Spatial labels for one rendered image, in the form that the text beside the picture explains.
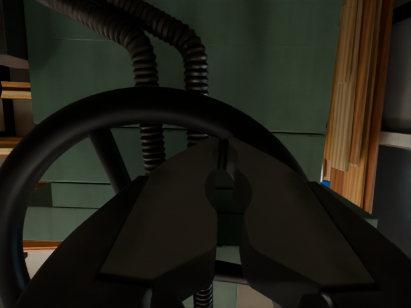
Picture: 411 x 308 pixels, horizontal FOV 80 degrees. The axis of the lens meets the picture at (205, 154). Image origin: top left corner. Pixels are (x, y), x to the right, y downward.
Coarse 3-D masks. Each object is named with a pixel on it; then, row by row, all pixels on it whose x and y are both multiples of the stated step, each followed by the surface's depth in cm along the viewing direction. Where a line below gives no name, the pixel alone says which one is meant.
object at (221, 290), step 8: (216, 288) 31; (224, 288) 31; (232, 288) 31; (192, 296) 31; (216, 296) 31; (224, 296) 31; (232, 296) 31; (184, 304) 31; (192, 304) 31; (216, 304) 31; (224, 304) 31; (232, 304) 31
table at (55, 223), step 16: (48, 192) 45; (336, 192) 51; (32, 208) 39; (48, 208) 39; (64, 208) 39; (80, 208) 39; (96, 208) 39; (352, 208) 43; (32, 224) 40; (48, 224) 40; (64, 224) 40; (80, 224) 40; (224, 224) 35; (240, 224) 35; (48, 240) 40; (224, 240) 31; (224, 256) 30
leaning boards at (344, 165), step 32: (352, 0) 142; (384, 0) 144; (352, 32) 144; (384, 32) 145; (352, 64) 149; (384, 64) 145; (352, 96) 152; (352, 128) 157; (352, 160) 158; (352, 192) 172
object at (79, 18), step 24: (48, 0) 24; (72, 0) 24; (96, 0) 25; (120, 0) 23; (96, 24) 23; (120, 24) 23; (144, 24) 24; (168, 24) 23; (144, 48) 23; (192, 48) 22; (144, 72) 23; (192, 72) 23; (144, 144) 25; (192, 144) 25; (144, 168) 26
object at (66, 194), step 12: (60, 192) 39; (72, 192) 39; (84, 192) 39; (96, 192) 39; (108, 192) 39; (216, 192) 38; (228, 192) 38; (60, 204) 39; (72, 204) 39; (84, 204) 39; (96, 204) 39; (216, 204) 39; (228, 204) 39
